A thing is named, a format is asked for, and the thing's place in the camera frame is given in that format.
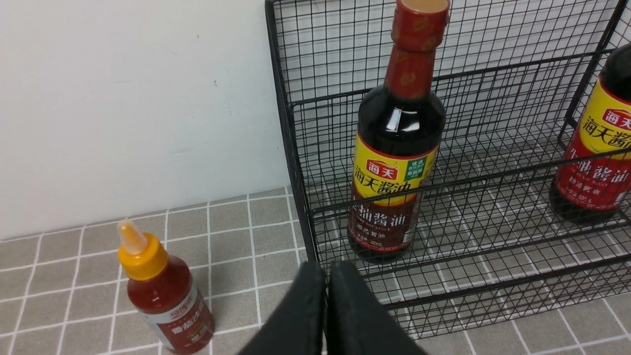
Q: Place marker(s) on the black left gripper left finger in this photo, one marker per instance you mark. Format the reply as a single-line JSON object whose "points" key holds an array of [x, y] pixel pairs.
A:
{"points": [[296, 325]]}

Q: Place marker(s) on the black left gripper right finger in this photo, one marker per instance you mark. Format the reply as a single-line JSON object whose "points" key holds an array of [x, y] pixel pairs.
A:
{"points": [[357, 324]]}

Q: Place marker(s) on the soy sauce bottle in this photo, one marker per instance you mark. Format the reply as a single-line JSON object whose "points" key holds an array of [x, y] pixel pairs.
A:
{"points": [[399, 130], [595, 179]]}

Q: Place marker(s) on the small ketchup squeeze bottle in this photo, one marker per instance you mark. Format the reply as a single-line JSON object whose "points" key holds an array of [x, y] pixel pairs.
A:
{"points": [[162, 289]]}

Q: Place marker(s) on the grey checked tablecloth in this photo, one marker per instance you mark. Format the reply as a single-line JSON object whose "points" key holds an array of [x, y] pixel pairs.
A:
{"points": [[65, 293]]}

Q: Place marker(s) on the black wire mesh shelf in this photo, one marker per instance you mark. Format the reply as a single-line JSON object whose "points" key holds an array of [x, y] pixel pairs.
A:
{"points": [[514, 77]]}

